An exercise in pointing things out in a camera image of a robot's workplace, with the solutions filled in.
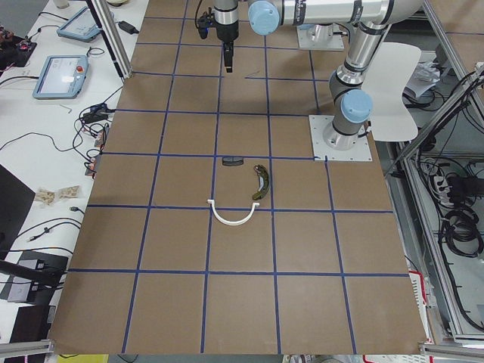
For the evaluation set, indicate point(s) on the black power adapter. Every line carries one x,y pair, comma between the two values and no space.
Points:
127,27

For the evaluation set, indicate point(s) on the near blue teach pendant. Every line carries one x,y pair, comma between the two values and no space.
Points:
62,77

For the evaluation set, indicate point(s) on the far blue teach pendant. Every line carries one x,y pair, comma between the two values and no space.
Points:
81,26

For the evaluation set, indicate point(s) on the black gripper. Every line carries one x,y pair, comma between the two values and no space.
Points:
227,33

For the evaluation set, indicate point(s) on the dark brake pad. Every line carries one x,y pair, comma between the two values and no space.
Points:
232,161

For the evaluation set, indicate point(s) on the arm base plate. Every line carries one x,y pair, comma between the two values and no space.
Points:
329,145
326,37

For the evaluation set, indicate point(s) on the aluminium frame post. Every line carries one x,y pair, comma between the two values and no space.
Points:
106,24

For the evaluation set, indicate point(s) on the blue teach pendant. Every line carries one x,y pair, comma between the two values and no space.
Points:
81,26
62,77

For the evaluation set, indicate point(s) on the bags of small parts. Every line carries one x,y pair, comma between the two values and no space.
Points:
48,197

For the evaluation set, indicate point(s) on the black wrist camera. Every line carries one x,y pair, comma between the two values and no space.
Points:
204,22

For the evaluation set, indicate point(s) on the olive brake shoe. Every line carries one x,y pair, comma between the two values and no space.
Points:
264,182

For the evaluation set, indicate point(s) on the white curved plastic part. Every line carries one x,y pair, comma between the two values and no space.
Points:
233,220

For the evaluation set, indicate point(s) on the white chair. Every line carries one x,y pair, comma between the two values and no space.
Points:
389,72

